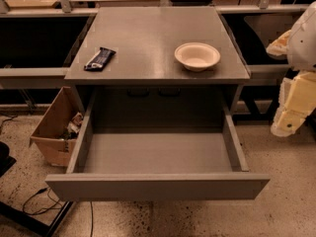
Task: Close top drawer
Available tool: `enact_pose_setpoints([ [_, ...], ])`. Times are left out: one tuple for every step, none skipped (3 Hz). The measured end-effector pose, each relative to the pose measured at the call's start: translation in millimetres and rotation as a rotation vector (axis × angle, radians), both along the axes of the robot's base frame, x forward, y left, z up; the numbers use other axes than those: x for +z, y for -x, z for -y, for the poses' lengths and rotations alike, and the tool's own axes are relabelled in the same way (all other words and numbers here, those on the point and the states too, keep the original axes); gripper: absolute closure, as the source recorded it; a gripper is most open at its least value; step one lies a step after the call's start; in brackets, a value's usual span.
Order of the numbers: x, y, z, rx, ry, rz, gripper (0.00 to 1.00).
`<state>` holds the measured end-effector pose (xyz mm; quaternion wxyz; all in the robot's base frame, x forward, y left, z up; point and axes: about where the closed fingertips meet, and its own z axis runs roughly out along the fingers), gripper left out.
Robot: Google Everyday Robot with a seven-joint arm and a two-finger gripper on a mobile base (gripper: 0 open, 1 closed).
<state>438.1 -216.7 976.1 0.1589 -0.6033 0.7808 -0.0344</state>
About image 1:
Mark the grey top drawer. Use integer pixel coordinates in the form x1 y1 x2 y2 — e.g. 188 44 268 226
46 87 270 201

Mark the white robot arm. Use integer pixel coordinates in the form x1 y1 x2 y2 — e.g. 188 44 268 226
266 2 316 137

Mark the grey drawer cabinet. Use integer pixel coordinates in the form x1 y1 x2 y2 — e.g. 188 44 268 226
65 7 250 120

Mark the white paper bowl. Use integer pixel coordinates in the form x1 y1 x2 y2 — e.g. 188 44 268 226
174 42 221 72

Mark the dark blue snack bar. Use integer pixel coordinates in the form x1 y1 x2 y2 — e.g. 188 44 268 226
84 47 116 71

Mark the trash in cardboard box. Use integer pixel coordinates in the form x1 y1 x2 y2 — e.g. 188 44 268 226
59 113 83 140

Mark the brown cardboard box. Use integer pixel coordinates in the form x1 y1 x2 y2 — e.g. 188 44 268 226
30 87 79 166

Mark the black metal stand base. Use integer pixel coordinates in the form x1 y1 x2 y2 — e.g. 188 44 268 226
0 201 72 237

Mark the black floor cable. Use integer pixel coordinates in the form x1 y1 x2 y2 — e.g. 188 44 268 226
21 187 95 237

